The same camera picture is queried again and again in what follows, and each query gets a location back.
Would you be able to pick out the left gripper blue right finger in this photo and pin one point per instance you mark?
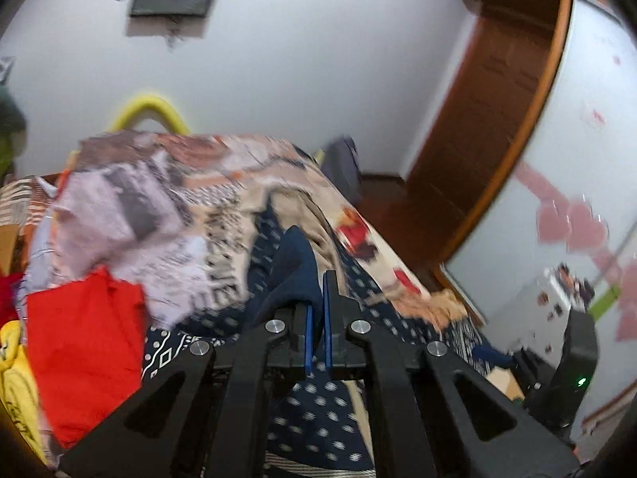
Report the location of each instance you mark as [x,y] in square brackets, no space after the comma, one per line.
[329,295]

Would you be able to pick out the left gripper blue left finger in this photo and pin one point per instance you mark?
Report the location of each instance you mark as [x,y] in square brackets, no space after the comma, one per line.
[308,343]

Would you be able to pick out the navy patterned hooded garment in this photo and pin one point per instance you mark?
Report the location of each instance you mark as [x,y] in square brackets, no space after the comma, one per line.
[318,428]

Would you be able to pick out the white hard suitcase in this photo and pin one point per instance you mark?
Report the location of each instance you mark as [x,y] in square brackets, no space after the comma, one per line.
[536,318]

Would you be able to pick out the purple grey backpack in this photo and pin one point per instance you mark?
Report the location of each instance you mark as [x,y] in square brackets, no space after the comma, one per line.
[340,166]

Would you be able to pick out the printed patchwork bed sheet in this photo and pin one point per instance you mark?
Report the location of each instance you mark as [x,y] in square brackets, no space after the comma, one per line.
[187,216]

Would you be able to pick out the white sliding wardrobe door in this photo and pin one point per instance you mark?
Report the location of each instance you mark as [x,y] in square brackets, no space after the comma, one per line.
[571,200]

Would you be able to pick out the red folded garment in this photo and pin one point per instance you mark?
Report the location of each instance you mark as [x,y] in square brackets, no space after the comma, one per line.
[85,343]

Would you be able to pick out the yellow curved bed headboard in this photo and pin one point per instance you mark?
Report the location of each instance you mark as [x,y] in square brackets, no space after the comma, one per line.
[149,106]

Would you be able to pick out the brown wooden door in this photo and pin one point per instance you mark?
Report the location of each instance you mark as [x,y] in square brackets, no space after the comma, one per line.
[487,103]

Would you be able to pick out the yellow garment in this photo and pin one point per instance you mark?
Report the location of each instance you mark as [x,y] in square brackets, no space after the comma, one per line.
[19,392]

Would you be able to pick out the grey green pillow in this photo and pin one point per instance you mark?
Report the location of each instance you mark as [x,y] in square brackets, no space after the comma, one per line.
[12,120]

